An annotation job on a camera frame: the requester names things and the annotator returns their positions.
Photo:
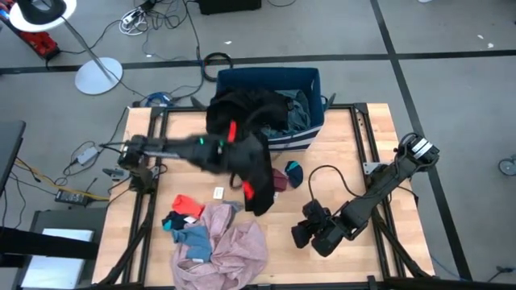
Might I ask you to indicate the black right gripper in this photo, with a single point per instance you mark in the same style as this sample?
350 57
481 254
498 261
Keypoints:
320 233

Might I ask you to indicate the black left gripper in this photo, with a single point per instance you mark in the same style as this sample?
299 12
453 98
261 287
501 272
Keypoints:
231 157

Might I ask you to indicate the white paper tag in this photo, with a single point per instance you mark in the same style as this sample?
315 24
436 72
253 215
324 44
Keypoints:
218 193

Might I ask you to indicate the grey sock brown heel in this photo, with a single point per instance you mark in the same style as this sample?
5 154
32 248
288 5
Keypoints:
234 206

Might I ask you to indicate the black garment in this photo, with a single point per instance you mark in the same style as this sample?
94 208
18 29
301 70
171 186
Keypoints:
242 108

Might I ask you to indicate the teal grey shirt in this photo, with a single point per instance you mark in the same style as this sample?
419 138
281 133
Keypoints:
296 113

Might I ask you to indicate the pink knit garment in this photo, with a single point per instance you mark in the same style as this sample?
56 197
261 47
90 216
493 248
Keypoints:
238 249

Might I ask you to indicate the light blue denim garment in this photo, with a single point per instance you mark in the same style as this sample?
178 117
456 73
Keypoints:
197 245

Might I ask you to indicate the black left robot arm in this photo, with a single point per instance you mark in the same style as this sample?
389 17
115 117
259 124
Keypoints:
169 151

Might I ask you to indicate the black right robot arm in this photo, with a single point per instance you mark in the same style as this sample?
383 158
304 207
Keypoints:
383 189

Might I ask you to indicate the maroon sock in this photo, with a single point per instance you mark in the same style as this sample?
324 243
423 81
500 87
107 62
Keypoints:
280 181

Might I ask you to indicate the navy sock teal toe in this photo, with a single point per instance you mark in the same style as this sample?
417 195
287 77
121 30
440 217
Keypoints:
174 221
295 176

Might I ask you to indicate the orange-red sock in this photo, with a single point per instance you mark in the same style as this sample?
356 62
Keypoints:
187 205

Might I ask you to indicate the small white sock tag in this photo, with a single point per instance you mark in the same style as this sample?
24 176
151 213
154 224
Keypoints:
190 220

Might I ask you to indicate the navy white-striped fabric bin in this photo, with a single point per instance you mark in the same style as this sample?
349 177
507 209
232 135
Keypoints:
262 78

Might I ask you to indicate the grey power adapter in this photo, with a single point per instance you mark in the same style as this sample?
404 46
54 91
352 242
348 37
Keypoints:
88 156

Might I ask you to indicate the black box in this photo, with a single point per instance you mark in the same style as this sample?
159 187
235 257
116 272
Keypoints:
230 6

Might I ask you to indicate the white floor lamp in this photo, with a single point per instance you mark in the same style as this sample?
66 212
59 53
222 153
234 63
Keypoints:
98 76

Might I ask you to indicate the black power brick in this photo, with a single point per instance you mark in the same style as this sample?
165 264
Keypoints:
72 198

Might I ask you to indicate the grey caster wheel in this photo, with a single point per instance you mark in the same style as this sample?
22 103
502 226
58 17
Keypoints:
508 166

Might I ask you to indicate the white panel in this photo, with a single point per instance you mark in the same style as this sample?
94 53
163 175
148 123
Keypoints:
56 262

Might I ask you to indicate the black bar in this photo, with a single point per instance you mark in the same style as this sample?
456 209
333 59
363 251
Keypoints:
40 243

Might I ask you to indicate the dark desk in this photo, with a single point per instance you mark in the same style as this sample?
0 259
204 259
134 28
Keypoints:
10 149

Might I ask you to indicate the black aluminium table frame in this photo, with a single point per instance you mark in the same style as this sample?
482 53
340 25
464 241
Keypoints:
346 109

